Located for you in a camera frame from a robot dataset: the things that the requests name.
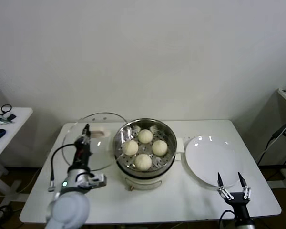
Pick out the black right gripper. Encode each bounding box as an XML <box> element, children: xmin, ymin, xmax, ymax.
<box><xmin>216</xmin><ymin>171</ymin><xmax>252</xmax><ymax>221</ymax></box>

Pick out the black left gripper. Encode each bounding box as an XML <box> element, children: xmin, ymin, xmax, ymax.
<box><xmin>71</xmin><ymin>123</ymin><xmax>93</xmax><ymax>171</ymax></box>

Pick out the glass lid with cream handle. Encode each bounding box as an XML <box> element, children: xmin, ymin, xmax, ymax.
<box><xmin>61</xmin><ymin>112</ymin><xmax>129</xmax><ymax>171</ymax></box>

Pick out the white steamed baozi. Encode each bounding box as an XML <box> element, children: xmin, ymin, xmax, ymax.
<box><xmin>152</xmin><ymin>140</ymin><xmax>168</xmax><ymax>156</ymax></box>
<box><xmin>123</xmin><ymin>140</ymin><xmax>139</xmax><ymax>156</ymax></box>
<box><xmin>134</xmin><ymin>154</ymin><xmax>153</xmax><ymax>171</ymax></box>
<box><xmin>138</xmin><ymin>129</ymin><xmax>153</xmax><ymax>144</ymax></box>

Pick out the stainless steel steamer basket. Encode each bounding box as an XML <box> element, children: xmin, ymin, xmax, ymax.
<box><xmin>106</xmin><ymin>118</ymin><xmax>184</xmax><ymax>174</ymax></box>

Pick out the white round plate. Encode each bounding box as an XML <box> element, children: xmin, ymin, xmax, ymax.
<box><xmin>185</xmin><ymin>135</ymin><xmax>244</xmax><ymax>187</ymax></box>

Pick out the white side table with mouse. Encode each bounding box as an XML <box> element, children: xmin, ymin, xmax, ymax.
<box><xmin>0</xmin><ymin>107</ymin><xmax>33</xmax><ymax>208</ymax></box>

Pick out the cream electric cooker base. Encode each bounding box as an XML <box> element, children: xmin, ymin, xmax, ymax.
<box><xmin>114</xmin><ymin>152</ymin><xmax>182</xmax><ymax>192</ymax></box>

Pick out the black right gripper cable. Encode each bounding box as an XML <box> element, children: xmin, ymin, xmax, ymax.
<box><xmin>219</xmin><ymin>209</ymin><xmax>235</xmax><ymax>229</ymax></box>

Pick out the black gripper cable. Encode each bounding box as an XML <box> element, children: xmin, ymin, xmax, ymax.
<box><xmin>219</xmin><ymin>209</ymin><xmax>235</xmax><ymax>229</ymax></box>
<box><xmin>47</xmin><ymin>144</ymin><xmax>77</xmax><ymax>193</ymax></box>

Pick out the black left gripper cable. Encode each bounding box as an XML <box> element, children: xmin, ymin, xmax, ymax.
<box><xmin>47</xmin><ymin>144</ymin><xmax>77</xmax><ymax>193</ymax></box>

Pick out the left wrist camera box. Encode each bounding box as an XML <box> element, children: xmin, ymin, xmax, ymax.
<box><xmin>82</xmin><ymin>173</ymin><xmax>108</xmax><ymax>190</ymax></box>

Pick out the black power cable with adapter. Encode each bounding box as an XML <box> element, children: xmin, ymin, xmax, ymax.
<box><xmin>256</xmin><ymin>123</ymin><xmax>286</xmax><ymax>166</ymax></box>

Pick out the white floor cable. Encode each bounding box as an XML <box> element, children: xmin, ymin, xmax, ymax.
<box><xmin>0</xmin><ymin>167</ymin><xmax>42</xmax><ymax>198</ymax></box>

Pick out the black floor cable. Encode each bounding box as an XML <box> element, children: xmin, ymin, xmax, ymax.
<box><xmin>0</xmin><ymin>205</ymin><xmax>14</xmax><ymax>225</ymax></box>

